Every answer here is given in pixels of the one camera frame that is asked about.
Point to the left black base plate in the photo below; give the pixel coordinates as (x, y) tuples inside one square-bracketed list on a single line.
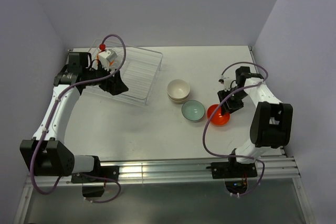
[(105, 172)]

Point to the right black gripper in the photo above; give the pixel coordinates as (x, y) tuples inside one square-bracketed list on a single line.
[(233, 107)]

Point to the aluminium mounting rail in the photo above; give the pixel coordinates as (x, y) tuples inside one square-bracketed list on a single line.
[(193, 170)]

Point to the clear wire dish rack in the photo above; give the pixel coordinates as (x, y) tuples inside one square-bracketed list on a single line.
[(139, 73)]

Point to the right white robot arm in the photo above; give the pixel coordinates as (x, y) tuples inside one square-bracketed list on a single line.
[(272, 121)]

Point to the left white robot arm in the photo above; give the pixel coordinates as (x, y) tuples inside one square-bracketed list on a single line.
[(45, 154)]

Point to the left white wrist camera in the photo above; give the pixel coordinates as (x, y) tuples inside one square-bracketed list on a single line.
[(116, 64)]

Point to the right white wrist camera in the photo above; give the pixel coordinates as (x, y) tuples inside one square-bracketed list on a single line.
[(227, 82)]

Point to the white orange bowl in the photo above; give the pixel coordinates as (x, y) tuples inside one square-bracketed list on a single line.
[(107, 58)]

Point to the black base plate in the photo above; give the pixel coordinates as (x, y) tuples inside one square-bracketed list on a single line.
[(225, 170), (105, 172)]

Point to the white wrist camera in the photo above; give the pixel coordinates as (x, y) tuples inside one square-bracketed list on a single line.
[(227, 82), (116, 64)]

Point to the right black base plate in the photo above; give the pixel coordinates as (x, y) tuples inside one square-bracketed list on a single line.
[(225, 170)]

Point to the cream bowl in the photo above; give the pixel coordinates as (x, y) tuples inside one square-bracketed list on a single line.
[(178, 88), (178, 101)]

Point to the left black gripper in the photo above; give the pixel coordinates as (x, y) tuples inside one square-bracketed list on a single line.
[(114, 85)]

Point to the light green bowl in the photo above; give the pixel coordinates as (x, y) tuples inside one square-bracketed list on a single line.
[(193, 110)]

